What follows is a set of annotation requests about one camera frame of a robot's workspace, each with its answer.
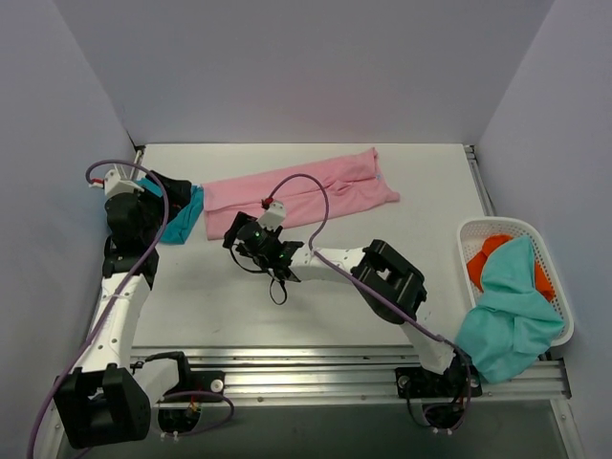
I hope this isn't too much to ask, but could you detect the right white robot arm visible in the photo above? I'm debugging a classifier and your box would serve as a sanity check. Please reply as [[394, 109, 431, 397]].
[[223, 208, 459, 395]]

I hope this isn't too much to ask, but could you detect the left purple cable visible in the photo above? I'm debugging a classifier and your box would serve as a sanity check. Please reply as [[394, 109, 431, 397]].
[[28, 161, 235, 459]]

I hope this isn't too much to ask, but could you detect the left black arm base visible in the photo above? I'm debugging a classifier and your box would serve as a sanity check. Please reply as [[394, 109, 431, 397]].
[[155, 369, 226, 435]]

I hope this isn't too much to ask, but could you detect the folded teal t shirt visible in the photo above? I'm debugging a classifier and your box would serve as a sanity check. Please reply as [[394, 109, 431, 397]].
[[136, 179, 204, 245]]

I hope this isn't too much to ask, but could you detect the white plastic laundry basket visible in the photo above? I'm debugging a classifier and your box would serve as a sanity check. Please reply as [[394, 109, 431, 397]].
[[456, 216, 575, 347]]

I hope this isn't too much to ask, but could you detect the purple cable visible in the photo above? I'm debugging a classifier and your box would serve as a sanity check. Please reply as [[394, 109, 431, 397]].
[[28, 161, 235, 459], [260, 173, 474, 427]]

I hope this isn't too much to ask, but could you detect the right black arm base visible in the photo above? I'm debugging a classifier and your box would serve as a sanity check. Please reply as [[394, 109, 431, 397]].
[[395, 357, 483, 435]]

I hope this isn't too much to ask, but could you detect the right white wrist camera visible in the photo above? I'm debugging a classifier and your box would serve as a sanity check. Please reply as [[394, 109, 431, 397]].
[[257, 197, 286, 230]]

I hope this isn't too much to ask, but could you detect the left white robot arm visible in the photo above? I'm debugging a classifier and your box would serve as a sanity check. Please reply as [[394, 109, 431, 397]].
[[54, 168, 193, 449]]

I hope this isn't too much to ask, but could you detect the light turquoise t shirt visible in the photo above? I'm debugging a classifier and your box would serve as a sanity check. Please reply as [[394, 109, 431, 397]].
[[455, 236, 564, 383]]

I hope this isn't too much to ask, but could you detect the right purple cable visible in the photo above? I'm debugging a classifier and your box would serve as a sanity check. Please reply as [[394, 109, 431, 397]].
[[260, 173, 474, 427]]

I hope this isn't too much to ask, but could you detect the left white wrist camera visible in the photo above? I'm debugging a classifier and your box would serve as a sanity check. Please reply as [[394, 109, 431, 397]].
[[89, 168, 144, 199]]

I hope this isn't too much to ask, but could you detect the pink t shirt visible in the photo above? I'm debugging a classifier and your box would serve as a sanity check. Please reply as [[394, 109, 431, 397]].
[[203, 148, 401, 240]]

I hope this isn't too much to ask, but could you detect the aluminium mounting rail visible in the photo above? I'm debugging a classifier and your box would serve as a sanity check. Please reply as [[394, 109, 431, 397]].
[[131, 346, 571, 406]]

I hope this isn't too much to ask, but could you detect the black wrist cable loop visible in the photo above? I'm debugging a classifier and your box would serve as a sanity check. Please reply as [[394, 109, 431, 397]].
[[229, 243, 289, 306]]

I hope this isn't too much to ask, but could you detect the orange t shirt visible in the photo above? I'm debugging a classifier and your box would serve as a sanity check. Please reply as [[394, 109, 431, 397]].
[[467, 234, 556, 302]]

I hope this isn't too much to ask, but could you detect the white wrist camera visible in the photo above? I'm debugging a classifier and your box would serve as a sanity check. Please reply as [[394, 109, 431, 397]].
[[89, 168, 144, 199], [257, 197, 286, 230]]

